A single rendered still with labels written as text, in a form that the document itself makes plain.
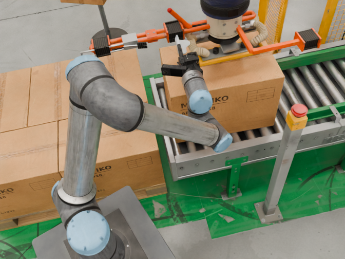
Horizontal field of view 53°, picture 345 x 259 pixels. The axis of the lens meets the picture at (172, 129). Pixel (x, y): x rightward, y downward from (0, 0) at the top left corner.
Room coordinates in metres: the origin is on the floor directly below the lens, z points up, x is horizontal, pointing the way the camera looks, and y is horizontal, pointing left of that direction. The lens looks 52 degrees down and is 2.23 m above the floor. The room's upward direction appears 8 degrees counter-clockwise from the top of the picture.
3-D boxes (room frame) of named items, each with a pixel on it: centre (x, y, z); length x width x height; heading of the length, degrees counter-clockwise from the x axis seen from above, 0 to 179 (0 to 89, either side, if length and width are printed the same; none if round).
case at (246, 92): (1.44, -0.30, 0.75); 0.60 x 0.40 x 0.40; 93
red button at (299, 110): (0.97, -0.57, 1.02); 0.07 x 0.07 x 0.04
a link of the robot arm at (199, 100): (0.96, -0.12, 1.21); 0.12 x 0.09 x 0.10; 6
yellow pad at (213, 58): (1.34, -0.33, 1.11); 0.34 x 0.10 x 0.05; 97
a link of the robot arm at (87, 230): (0.55, 0.36, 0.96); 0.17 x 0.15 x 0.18; 26
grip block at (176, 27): (1.40, -0.07, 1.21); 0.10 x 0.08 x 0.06; 7
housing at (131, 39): (1.38, 0.14, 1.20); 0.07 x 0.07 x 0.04; 7
